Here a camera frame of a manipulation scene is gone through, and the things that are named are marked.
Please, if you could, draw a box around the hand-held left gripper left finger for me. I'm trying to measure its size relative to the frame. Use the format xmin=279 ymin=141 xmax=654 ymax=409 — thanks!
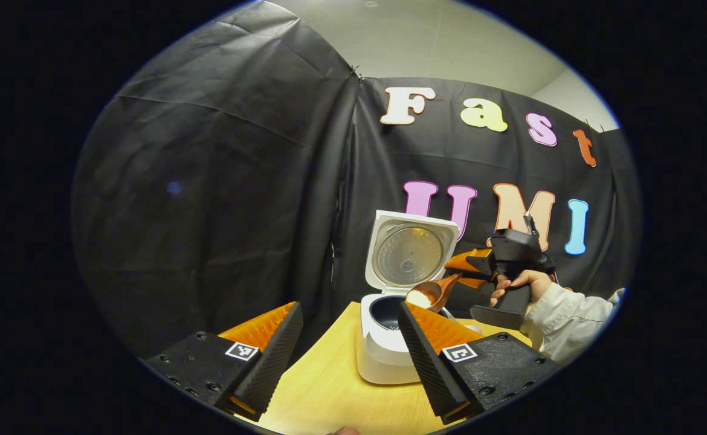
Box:
xmin=139 ymin=301 xmax=304 ymax=422

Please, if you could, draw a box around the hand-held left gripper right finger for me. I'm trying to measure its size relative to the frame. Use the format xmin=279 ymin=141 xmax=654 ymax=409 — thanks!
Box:
xmin=397 ymin=301 xmax=563 ymax=425

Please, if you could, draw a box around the brown wooden spoon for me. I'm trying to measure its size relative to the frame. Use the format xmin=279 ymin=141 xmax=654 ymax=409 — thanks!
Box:
xmin=405 ymin=273 xmax=463 ymax=313

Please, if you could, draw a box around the white rice cooker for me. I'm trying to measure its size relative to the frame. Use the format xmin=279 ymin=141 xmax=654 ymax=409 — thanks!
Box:
xmin=355 ymin=210 xmax=460 ymax=385

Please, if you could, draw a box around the black backdrop cloth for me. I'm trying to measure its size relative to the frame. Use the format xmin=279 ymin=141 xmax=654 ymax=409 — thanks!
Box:
xmin=71 ymin=0 xmax=643 ymax=363

